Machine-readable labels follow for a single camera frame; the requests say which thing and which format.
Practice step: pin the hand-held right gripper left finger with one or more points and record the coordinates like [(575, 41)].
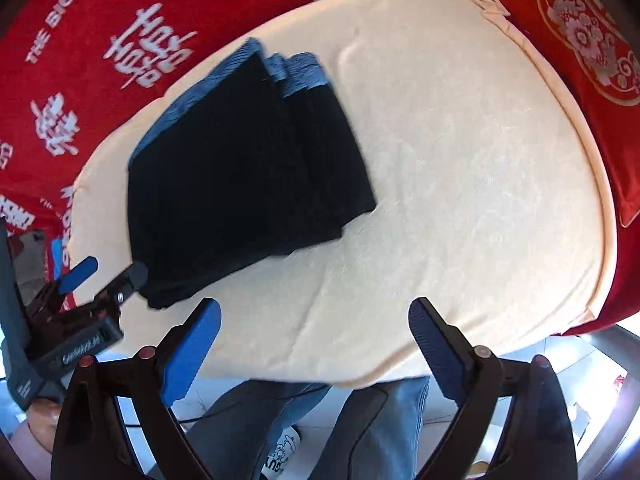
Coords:
[(200, 340)]

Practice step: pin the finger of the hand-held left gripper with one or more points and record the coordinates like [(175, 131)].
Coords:
[(122, 285), (77, 275)]

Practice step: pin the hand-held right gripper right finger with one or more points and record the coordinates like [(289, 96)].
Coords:
[(440, 355)]

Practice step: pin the dark pants with grey waistband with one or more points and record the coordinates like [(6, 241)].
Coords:
[(240, 185)]

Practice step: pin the person's left forearm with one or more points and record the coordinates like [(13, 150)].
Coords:
[(40, 422)]

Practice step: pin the person's legs in jeans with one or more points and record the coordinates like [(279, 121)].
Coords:
[(250, 425)]

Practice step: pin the white printed shoe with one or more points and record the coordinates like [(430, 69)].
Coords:
[(282, 452)]

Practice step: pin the red printed blanket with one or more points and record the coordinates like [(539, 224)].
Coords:
[(90, 110)]

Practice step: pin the cream blanket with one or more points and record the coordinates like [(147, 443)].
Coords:
[(450, 185)]

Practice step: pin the red embroidered pillow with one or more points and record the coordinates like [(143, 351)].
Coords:
[(565, 85)]

